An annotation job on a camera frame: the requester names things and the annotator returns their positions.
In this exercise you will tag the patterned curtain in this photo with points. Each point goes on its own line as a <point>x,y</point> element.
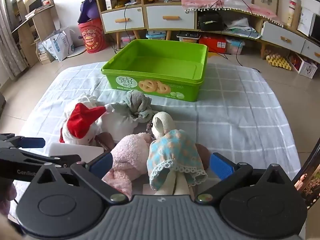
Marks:
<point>8,42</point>

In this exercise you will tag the low curved wooden cabinet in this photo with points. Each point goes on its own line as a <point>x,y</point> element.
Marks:
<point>282,36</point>

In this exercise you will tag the cloth doll blue floral dress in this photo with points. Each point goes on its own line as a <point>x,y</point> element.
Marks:
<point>172,147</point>

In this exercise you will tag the black television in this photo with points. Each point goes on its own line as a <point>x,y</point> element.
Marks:
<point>315,27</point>

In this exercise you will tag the red printed bucket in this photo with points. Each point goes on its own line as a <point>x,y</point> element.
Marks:
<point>92,38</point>

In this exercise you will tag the person's left hand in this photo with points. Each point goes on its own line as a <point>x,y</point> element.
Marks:
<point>10,195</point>

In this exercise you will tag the white plastic bag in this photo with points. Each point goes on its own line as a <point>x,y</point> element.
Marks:
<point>57,45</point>

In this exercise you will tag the white plush toy red hat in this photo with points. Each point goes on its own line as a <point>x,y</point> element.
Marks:
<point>80,120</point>

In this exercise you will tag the white cloth item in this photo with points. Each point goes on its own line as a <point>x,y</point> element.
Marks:
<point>75,148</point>

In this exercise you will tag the clear storage box black lid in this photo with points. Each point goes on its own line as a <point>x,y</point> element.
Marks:
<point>187,38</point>

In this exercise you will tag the clear storage box white lid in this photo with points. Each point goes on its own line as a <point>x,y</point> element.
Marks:
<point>235,47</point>

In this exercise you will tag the black bag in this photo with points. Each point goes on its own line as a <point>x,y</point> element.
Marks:
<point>210,21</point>

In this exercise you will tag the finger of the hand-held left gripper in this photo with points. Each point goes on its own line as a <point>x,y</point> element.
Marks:
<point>67,159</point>
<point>32,142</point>

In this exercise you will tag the white carved box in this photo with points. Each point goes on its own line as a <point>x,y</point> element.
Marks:
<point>306,67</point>

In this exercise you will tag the purple bag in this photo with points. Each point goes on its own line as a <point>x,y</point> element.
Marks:
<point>88,10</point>

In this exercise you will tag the dark framed photo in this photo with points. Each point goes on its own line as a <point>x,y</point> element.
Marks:
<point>308,180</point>

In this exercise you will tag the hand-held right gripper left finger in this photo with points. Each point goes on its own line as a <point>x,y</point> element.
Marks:
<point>101,164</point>

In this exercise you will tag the pink lace cloth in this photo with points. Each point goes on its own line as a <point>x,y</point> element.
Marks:
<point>200,1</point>

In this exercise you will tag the pink plush toy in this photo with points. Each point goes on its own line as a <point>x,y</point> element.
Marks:
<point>127,152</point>

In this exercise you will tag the grey plush toy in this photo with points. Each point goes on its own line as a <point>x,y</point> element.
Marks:
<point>136,102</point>

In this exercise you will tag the pale checkered blanket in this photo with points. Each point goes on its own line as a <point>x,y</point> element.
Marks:
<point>237,110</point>

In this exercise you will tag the yellow egg tray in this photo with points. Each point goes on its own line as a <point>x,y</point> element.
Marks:
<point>277,60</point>

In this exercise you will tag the green plastic box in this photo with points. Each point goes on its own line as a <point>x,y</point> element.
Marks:
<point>162,65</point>

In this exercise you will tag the red cardboard box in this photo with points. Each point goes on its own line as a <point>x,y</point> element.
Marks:
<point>212,43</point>

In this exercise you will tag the clear storage box blue lid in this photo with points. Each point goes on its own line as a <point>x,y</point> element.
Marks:
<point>156,35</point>

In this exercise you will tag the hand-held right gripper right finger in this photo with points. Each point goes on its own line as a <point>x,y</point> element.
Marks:
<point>221,166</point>

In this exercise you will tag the white paper sheet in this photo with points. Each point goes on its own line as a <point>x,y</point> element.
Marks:
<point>306,17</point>

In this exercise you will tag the small white carton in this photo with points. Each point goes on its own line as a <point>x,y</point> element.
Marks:
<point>110,3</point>

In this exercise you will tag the wooden bookshelf desk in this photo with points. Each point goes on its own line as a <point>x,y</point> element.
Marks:
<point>40,22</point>

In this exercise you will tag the pile of folded cloths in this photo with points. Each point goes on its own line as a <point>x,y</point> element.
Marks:
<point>240,28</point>

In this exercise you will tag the wooden cabinet white drawers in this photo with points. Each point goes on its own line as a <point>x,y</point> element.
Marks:
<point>170,17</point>

